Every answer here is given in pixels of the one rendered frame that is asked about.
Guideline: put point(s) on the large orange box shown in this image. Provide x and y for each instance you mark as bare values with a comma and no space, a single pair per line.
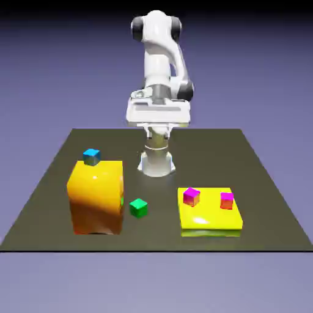
95,195

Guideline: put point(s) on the small green cube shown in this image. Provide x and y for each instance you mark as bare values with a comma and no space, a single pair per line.
138,207

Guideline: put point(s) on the small blue cube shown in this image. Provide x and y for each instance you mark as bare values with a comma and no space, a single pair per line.
91,157

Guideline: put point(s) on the small magenta cube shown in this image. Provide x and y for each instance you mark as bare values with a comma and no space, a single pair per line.
226,201
191,196

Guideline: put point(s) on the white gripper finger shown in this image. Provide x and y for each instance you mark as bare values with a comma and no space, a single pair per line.
168,132
148,132

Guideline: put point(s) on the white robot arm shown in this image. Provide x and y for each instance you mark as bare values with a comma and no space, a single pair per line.
159,41

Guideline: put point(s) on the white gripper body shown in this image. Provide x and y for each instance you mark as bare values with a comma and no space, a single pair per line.
158,115

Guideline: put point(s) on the large yellow box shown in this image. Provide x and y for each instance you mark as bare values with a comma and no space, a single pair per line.
210,215

